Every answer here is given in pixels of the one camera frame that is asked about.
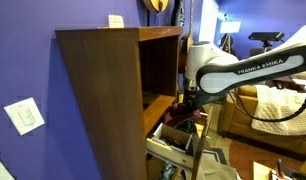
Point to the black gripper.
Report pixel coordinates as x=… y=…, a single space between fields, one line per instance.
x=190 y=101

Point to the maroon baseball cap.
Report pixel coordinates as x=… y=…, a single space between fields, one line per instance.
x=173 y=113

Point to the wooden drawer holding mixed clutter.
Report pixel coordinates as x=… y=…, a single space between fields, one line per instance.
x=166 y=151

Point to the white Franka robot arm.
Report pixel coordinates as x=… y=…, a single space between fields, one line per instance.
x=253 y=71

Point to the wooden drawer with shiny contents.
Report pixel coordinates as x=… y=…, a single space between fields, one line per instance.
x=153 y=166

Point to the dark wooden chest of drawers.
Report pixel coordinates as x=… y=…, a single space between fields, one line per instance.
x=103 y=100

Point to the dark maroon pillow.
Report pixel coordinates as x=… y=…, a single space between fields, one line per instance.
x=283 y=81

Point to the small yellow object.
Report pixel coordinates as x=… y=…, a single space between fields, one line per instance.
x=180 y=97

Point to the tan leather sofa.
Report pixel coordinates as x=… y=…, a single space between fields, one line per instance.
x=239 y=116

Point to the dark mat with white stripes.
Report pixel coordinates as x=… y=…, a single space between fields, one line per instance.
x=216 y=155

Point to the grey folded cloth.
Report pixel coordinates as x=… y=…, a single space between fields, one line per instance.
x=219 y=171

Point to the white board panel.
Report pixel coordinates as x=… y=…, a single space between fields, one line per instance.
x=208 y=20

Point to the black hanging instrument bag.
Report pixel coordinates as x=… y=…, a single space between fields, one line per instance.
x=178 y=13

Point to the light wooden robot table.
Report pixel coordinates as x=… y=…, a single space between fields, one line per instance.
x=259 y=171

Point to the wall-hung brown guitar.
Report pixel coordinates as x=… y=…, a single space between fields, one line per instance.
x=182 y=56

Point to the black camera on tripod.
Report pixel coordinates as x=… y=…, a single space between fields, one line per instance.
x=266 y=36

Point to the small wall-hung ukulele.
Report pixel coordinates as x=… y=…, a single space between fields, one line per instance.
x=156 y=5

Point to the white wall light switch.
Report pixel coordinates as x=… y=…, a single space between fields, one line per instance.
x=24 y=116

